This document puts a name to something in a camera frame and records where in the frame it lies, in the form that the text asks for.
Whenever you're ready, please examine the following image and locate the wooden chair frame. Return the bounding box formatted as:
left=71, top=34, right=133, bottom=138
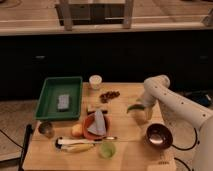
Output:
left=55, top=0, right=134, bottom=31

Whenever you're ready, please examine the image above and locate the small metal cup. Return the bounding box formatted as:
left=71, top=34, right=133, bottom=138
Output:
left=38, top=121, right=54, bottom=138

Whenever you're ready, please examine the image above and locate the green plastic tray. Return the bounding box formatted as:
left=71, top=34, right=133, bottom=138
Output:
left=35, top=76, right=83, bottom=121

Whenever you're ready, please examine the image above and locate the yellow orange fruit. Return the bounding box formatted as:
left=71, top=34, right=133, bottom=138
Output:
left=71, top=124, right=83, bottom=137

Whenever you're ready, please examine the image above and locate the black cable right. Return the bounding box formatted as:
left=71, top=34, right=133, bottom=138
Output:
left=171, top=128, right=199, bottom=152

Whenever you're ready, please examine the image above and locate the dark brown bowl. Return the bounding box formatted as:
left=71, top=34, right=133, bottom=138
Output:
left=146, top=123, right=173, bottom=150

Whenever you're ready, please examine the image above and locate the grey cloth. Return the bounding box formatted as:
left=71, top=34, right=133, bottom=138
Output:
left=87, top=110, right=106, bottom=136

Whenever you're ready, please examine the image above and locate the white cup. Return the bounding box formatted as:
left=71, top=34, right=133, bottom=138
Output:
left=89, top=75, right=102, bottom=90

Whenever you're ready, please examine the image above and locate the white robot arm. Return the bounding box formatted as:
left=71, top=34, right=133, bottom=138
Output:
left=140, top=75, right=213, bottom=171

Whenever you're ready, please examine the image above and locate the orange bowl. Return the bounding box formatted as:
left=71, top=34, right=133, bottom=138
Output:
left=82, top=114, right=110, bottom=140

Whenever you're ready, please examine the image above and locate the yellow banana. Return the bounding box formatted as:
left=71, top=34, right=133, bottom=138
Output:
left=61, top=144, right=94, bottom=153

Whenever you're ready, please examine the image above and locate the green plastic cup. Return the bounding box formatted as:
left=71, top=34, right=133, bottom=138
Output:
left=99, top=142, right=116, bottom=159

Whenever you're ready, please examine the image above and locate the green pepper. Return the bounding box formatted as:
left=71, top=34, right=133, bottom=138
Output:
left=127, top=104, right=145, bottom=113

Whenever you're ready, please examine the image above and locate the grey sponge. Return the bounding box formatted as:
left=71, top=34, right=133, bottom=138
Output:
left=57, top=94, right=70, bottom=111

